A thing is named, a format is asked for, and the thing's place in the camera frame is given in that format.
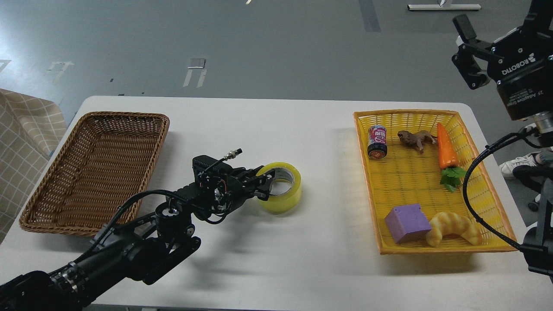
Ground purple foam cube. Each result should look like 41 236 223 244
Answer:
385 203 431 244

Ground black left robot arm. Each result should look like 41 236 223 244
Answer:
1 149 277 311

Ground white metal floor bar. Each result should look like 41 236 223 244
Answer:
407 0 482 11

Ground toy croissant bread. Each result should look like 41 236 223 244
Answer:
425 211 483 247

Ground beige checkered cloth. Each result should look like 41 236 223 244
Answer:
0 89 67 240

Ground yellow tape roll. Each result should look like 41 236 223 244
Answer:
257 162 302 214

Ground orange toy carrot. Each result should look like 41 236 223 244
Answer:
436 123 466 193

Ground small drink can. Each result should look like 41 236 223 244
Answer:
367 124 388 159

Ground white sneaker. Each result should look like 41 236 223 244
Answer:
499 152 546 180

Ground yellow plastic basket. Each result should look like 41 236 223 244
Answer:
353 109 514 255

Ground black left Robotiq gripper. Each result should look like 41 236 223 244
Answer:
212 166 276 214

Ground brown toy animal figure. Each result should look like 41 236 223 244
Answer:
397 130 437 154

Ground brown wicker basket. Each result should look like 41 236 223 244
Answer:
19 111 170 237

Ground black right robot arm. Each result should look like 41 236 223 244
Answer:
451 0 553 277

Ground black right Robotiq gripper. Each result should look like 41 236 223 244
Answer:
451 0 553 120

